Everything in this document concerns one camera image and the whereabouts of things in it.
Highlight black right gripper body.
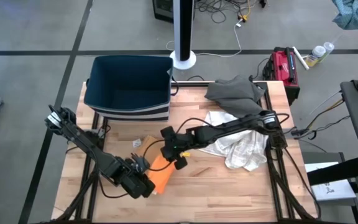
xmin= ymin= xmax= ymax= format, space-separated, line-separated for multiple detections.
xmin=159 ymin=125 xmax=196 ymax=170

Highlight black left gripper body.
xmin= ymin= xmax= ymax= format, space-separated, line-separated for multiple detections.
xmin=121 ymin=152 xmax=157 ymax=200

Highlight bright orange cloth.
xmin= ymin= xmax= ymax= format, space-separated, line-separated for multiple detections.
xmin=146 ymin=154 xmax=177 ymax=195

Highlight white towel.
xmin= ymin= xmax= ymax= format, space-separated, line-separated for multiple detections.
xmin=199 ymin=110 xmax=270 ymax=172

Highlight grey towel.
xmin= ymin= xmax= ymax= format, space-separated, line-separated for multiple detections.
xmin=204 ymin=75 xmax=267 ymax=119

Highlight navy white striped fabric bin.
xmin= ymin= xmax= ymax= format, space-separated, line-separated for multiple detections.
xmin=83 ymin=55 xmax=174 ymax=122

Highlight red tool bag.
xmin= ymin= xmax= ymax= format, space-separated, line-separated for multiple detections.
xmin=262 ymin=46 xmax=301 ymax=102

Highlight black box device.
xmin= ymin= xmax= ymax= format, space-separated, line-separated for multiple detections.
xmin=152 ymin=0 xmax=175 ymax=24

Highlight white tube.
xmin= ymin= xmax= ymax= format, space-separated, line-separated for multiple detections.
xmin=291 ymin=45 xmax=310 ymax=71

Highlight white paper sheet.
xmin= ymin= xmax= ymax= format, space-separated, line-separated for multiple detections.
xmin=305 ymin=161 xmax=357 ymax=202

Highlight black flat bar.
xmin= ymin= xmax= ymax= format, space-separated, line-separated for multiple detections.
xmin=306 ymin=155 xmax=358 ymax=187

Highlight yellow label wipes canister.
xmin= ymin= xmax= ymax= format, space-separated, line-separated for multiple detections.
xmin=305 ymin=45 xmax=326 ymax=68

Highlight clear plastic bottle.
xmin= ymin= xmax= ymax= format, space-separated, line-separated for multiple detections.
xmin=318 ymin=42 xmax=335 ymax=63

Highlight teal patterned cloth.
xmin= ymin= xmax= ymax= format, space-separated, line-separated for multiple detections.
xmin=331 ymin=0 xmax=358 ymax=30

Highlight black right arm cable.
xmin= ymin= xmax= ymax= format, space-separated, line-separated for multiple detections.
xmin=142 ymin=117 xmax=217 ymax=172

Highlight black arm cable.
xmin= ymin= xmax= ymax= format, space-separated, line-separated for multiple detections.
xmin=97 ymin=179 xmax=129 ymax=199
xmin=142 ymin=117 xmax=217 ymax=172

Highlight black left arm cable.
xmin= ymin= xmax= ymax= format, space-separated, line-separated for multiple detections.
xmin=97 ymin=179 xmax=129 ymax=199

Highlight black aluminium table frame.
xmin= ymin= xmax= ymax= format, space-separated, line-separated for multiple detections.
xmin=40 ymin=80 xmax=323 ymax=224

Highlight white power cable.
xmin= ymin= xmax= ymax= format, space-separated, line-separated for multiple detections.
xmin=165 ymin=19 xmax=244 ymax=58

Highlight tangled black floor cables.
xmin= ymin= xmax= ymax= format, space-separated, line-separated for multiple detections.
xmin=194 ymin=0 xmax=260 ymax=24

